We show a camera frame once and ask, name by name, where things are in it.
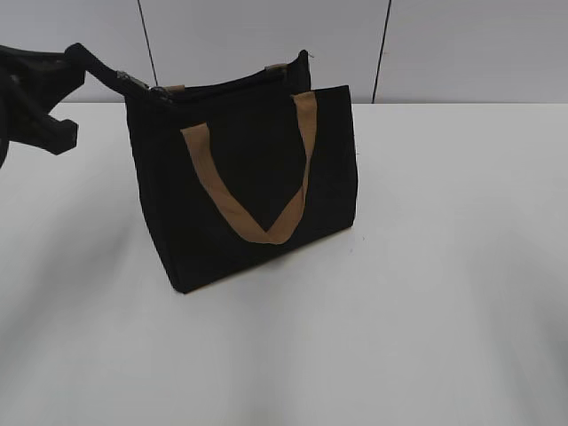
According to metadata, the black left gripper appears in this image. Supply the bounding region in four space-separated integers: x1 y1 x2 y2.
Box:
1 45 85 165

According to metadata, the black bag with tan handles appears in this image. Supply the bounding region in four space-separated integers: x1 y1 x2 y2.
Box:
64 42 359 295

